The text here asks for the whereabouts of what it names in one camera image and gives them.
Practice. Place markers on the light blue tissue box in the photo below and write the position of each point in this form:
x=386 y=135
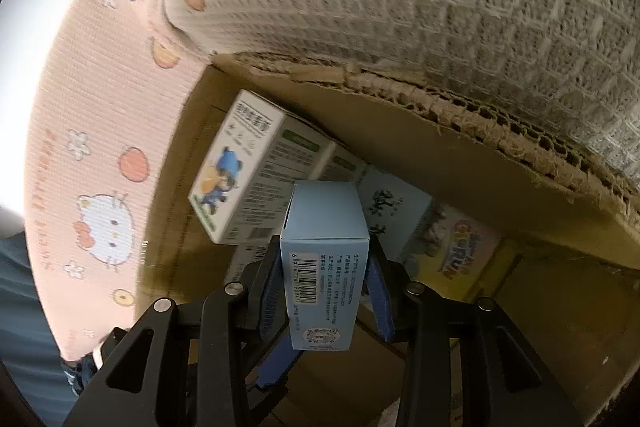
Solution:
x=395 y=207

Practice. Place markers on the small light blue box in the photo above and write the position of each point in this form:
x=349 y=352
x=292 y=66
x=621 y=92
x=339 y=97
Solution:
x=320 y=257

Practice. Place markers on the white green panda box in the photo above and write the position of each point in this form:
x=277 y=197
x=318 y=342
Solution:
x=235 y=167

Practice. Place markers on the dark blue cloth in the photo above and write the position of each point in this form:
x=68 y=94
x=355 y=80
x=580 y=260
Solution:
x=25 y=307

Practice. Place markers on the pink cat print sheet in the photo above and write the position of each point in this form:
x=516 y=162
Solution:
x=90 y=107

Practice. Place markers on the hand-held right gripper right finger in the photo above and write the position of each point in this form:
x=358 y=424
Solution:
x=377 y=302

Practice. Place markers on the yellow colourful box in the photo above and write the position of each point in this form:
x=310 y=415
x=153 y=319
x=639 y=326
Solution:
x=450 y=252

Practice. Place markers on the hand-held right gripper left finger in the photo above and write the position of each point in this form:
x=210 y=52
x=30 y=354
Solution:
x=272 y=287

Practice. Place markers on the brown cardboard box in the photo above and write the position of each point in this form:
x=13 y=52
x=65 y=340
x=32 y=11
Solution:
x=450 y=167

